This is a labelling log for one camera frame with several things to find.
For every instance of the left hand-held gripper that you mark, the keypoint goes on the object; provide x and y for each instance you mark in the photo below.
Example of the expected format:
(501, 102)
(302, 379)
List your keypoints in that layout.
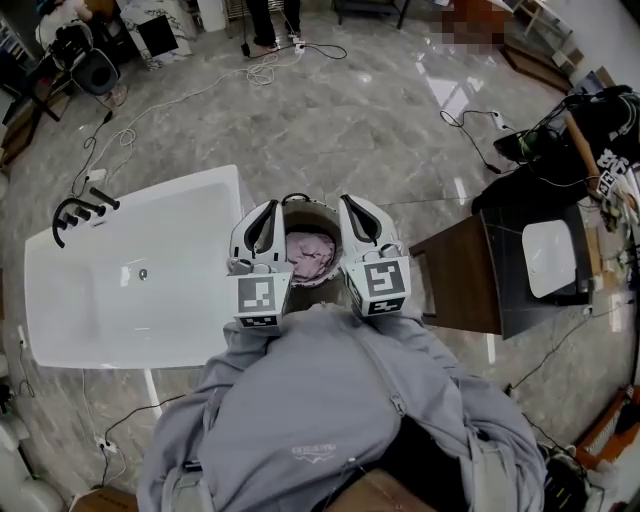
(257, 300)

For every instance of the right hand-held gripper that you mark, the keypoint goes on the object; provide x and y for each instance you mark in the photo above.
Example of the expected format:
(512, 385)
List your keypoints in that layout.
(382, 285)

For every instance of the pink cloth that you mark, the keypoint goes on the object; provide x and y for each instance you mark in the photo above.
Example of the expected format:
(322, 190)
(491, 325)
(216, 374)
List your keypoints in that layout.
(310, 257)

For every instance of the person's left forearm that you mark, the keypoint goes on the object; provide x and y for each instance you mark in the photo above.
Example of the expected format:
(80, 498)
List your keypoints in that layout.
(240, 350)

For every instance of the person's right forearm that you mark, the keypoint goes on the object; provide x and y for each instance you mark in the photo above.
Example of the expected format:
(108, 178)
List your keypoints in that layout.
(420, 340)

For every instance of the dark wooden vanity cabinet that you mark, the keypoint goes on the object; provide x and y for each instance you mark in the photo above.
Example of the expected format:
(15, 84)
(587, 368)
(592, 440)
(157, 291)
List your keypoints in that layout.
(460, 280)

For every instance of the chrome bathtub drain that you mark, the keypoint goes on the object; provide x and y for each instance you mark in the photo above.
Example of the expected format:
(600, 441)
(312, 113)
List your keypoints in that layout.
(143, 274)

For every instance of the white bathtub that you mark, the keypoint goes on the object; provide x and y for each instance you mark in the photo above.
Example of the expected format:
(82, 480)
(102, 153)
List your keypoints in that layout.
(125, 310)

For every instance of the black hand shower rod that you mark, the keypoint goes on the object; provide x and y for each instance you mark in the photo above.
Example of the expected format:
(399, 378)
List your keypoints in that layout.
(105, 198)

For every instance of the person's torso in grey jacket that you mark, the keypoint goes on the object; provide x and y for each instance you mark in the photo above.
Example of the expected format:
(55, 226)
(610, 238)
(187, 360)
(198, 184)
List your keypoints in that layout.
(310, 400)

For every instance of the white power strip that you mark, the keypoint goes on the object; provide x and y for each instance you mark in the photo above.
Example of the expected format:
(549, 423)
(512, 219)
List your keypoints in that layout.
(496, 118)
(106, 445)
(299, 48)

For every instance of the white sink basin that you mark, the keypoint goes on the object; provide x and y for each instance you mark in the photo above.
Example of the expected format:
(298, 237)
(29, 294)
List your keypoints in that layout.
(550, 260)

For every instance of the marble pattern cabinet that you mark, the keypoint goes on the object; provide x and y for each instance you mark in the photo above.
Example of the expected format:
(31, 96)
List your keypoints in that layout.
(157, 35)

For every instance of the stack of wooden planks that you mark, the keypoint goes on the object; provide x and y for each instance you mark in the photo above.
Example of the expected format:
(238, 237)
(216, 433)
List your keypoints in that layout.
(540, 65)

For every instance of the flat cardboard box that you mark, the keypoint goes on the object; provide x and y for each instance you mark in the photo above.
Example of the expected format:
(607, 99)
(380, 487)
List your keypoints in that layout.
(105, 502)

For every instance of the black bag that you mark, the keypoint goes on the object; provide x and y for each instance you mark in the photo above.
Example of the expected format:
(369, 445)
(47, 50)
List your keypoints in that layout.
(570, 485)

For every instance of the white ceramic fixture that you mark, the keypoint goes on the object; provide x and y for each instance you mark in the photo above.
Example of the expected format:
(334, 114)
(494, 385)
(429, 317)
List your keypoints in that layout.
(25, 480)

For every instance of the orange wooden frame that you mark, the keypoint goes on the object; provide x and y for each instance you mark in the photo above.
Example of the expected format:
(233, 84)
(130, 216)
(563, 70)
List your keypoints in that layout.
(607, 435)

